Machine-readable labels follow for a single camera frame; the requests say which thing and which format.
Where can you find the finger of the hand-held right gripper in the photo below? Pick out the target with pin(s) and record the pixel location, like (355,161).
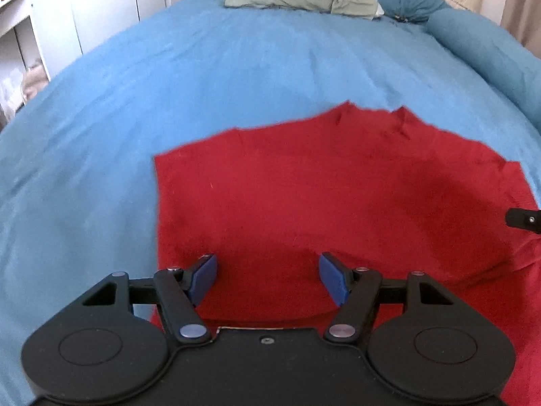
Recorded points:
(526,219)

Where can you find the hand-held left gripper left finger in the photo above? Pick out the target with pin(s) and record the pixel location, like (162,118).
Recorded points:
(203,277)

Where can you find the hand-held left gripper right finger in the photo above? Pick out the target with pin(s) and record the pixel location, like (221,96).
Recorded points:
(334,277)

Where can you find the red knit sweater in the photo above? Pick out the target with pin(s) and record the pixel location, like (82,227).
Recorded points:
(338,203)

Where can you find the blue bed blanket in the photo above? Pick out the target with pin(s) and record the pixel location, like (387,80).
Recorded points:
(190,93)

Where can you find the blue bolster pillow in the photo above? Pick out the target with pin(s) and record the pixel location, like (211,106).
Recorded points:
(460,29)

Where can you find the beige curtain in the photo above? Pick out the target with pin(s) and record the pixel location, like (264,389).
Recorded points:
(520,4)

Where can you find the white wardrobe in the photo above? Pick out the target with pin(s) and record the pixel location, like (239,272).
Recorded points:
(122,0)

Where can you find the white shelf unit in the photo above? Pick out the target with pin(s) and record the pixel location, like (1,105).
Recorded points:
(19,38)

